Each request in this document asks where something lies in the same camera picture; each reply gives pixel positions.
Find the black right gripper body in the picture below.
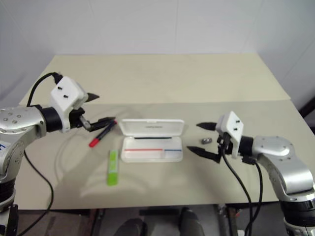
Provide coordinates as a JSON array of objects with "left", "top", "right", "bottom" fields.
[{"left": 216, "top": 132, "right": 234, "bottom": 156}]

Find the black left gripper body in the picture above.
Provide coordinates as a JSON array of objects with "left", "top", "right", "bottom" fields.
[{"left": 68, "top": 107, "right": 91, "bottom": 131}]

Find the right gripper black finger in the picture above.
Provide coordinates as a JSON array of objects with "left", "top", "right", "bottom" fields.
[
  {"left": 187, "top": 146, "right": 221, "bottom": 163},
  {"left": 196, "top": 122, "right": 217, "bottom": 131}
]

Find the black marker with red cap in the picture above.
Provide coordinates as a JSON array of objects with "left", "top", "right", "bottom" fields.
[{"left": 88, "top": 120, "right": 118, "bottom": 148}]

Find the green eraser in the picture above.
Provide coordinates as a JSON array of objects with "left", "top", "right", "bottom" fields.
[{"left": 106, "top": 149, "right": 119, "bottom": 186}]

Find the white plastic pencil case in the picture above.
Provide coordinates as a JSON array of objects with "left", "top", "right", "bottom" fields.
[{"left": 117, "top": 118, "right": 186, "bottom": 163}]

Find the metal table leg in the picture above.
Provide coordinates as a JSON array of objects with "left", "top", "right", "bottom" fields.
[
  {"left": 94, "top": 208, "right": 108, "bottom": 236},
  {"left": 216, "top": 203, "right": 244, "bottom": 236}
]

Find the dark rounded shape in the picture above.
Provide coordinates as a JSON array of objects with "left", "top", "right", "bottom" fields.
[
  {"left": 179, "top": 207, "right": 206, "bottom": 236},
  {"left": 115, "top": 218, "right": 148, "bottom": 236}
]

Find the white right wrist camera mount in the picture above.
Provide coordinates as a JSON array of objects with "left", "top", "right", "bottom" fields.
[{"left": 216, "top": 111, "right": 245, "bottom": 159}]

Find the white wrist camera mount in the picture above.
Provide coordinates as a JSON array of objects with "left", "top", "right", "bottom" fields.
[
  {"left": 50, "top": 76, "right": 89, "bottom": 133},
  {"left": 216, "top": 111, "right": 245, "bottom": 159}
]

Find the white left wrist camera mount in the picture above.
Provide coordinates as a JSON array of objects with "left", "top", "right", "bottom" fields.
[{"left": 50, "top": 76, "right": 89, "bottom": 133}]

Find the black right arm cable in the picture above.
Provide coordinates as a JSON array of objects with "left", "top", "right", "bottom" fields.
[{"left": 242, "top": 156, "right": 263, "bottom": 236}]

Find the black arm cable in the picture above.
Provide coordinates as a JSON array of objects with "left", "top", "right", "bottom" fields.
[
  {"left": 242, "top": 156, "right": 263, "bottom": 236},
  {"left": 18, "top": 71, "right": 63, "bottom": 236}
]

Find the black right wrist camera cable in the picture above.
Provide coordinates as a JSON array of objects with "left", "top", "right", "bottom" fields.
[{"left": 220, "top": 139, "right": 252, "bottom": 236}]

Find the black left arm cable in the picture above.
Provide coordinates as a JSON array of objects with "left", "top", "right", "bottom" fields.
[{"left": 18, "top": 71, "right": 63, "bottom": 236}]

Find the dark furniture frame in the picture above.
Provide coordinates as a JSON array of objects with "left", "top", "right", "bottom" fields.
[{"left": 301, "top": 92, "right": 315, "bottom": 121}]

